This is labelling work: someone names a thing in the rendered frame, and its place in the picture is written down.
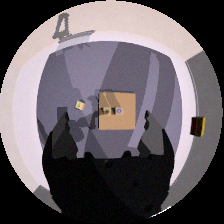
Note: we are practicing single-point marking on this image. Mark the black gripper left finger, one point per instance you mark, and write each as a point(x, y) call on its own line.
point(59, 148)

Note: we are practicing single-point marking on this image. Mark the tan square mat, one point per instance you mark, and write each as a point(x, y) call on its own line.
point(117, 122)

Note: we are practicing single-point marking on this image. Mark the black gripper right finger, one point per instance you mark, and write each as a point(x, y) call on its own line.
point(156, 146)

